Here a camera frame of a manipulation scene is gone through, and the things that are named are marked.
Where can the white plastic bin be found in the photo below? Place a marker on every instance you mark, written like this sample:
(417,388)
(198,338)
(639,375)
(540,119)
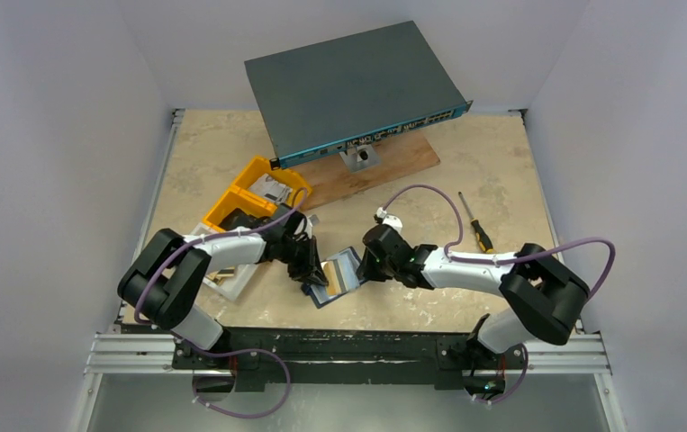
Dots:
(230,283)

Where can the yellow black screwdriver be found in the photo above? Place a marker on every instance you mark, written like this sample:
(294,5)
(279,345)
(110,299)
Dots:
(482,239)

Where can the yellow plastic bin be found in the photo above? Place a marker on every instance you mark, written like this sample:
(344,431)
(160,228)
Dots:
(238,197)

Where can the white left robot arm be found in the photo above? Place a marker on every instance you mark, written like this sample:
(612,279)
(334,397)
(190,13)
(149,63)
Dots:
(164,280)

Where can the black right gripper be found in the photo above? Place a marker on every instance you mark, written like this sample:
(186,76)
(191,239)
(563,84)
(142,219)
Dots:
(370,265)

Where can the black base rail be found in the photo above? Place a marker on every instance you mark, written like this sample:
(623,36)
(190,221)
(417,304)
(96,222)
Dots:
(444,360)

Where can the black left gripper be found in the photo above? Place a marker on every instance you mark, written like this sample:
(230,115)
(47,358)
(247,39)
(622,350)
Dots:
(310,270)

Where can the navy blue card holder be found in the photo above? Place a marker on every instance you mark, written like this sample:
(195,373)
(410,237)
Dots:
(318,293)

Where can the grey cards in bin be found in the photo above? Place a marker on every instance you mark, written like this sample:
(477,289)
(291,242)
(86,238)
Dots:
(271,190)

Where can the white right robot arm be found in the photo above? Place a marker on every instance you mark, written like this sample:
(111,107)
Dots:
(544,297)

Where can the gold striped credit card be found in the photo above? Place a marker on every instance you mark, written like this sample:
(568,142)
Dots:
(337,271)

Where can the aluminium frame rail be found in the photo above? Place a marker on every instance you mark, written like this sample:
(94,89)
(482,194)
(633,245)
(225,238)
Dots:
(130,354)

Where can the grey metal switch stand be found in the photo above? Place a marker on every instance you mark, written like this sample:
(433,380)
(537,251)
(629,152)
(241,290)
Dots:
(360,158)

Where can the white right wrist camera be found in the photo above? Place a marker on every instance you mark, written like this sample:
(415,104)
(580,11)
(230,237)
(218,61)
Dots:
(382,216)

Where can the grey network switch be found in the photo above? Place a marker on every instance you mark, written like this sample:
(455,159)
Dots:
(332,96)

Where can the wooden board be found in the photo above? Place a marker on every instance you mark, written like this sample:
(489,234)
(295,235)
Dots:
(332,180)

